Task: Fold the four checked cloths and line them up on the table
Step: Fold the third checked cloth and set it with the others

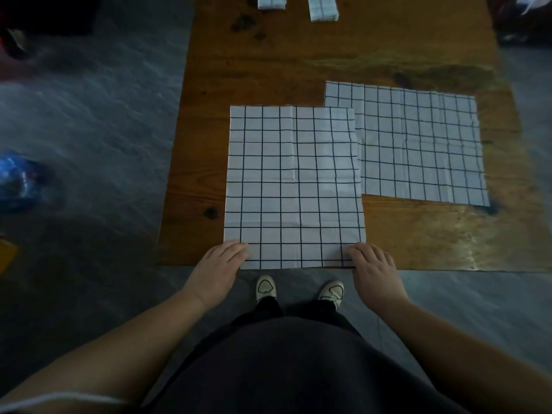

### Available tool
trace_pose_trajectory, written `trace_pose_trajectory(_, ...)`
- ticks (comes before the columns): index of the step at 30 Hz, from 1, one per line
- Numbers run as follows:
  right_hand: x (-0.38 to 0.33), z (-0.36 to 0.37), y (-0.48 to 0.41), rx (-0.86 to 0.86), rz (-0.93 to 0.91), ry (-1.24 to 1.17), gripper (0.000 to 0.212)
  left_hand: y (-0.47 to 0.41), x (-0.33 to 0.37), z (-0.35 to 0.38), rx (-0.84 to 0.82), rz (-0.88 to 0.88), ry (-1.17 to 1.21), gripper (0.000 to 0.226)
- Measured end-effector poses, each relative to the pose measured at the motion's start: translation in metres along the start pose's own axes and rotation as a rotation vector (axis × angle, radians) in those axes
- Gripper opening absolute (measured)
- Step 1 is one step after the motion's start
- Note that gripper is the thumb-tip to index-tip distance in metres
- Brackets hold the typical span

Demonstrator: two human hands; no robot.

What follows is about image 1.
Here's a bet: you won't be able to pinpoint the person's right hand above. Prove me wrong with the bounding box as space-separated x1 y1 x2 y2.
346 243 410 310

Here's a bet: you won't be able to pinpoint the person's left hand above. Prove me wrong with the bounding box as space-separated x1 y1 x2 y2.
181 240 252 312

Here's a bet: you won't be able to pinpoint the person's left forearm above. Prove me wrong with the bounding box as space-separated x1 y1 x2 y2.
0 290 208 414

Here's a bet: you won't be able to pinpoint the person's right forearm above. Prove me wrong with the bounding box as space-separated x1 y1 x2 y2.
379 297 552 414

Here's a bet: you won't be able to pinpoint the person's left white shoe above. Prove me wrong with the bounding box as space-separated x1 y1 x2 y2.
256 275 277 303

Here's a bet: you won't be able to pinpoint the person's white shoe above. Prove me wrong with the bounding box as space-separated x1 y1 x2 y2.
256 275 277 303
318 280 345 309

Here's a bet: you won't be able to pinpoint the person's right white shoe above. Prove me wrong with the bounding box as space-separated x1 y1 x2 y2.
318 280 345 309

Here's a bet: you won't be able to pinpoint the person's black trousers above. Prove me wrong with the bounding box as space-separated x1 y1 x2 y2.
233 296 363 337

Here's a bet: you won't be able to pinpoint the person's dark grey shirt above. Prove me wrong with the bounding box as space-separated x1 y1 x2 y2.
140 317 473 414

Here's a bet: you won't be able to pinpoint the blue plastic bag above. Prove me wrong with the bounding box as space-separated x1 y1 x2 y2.
0 151 50 214

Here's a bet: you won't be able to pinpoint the orange object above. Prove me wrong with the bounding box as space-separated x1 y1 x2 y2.
0 238 19 274

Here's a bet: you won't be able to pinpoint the dark red bag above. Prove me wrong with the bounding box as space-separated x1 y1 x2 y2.
485 0 552 43

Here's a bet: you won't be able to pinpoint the white plastic bag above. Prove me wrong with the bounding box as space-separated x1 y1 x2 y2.
515 0 552 17

